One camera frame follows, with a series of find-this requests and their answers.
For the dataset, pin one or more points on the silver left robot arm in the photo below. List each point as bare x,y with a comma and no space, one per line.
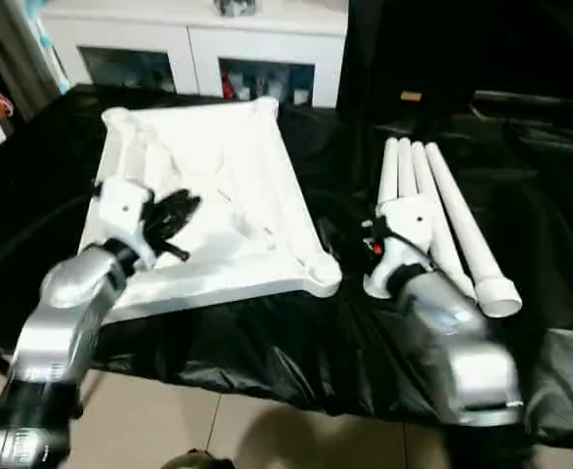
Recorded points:
62,332

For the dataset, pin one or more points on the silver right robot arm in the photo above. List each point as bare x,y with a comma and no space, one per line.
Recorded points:
453,342

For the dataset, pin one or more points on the white plastic table top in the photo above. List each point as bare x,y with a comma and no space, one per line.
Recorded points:
218,166

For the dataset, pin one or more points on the red bottle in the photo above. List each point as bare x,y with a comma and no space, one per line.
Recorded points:
229,88

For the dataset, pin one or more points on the small tan box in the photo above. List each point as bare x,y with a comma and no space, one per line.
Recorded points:
411,96

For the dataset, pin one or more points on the white glass-door cabinet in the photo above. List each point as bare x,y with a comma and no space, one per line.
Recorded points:
189,44

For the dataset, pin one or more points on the black plastic mat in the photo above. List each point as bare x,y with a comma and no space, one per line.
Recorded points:
267,362

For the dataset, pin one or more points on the small grey cabinet ornament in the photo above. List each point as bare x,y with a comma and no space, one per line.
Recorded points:
236,8

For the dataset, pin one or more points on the dark robot torso part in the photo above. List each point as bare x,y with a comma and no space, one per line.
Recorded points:
197,459

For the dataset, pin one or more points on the black flat screen television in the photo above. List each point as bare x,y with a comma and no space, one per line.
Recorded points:
521,49

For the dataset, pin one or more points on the grey curtain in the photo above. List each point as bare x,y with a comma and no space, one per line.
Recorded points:
3,39

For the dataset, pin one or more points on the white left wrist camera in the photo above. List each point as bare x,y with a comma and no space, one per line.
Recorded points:
120,205

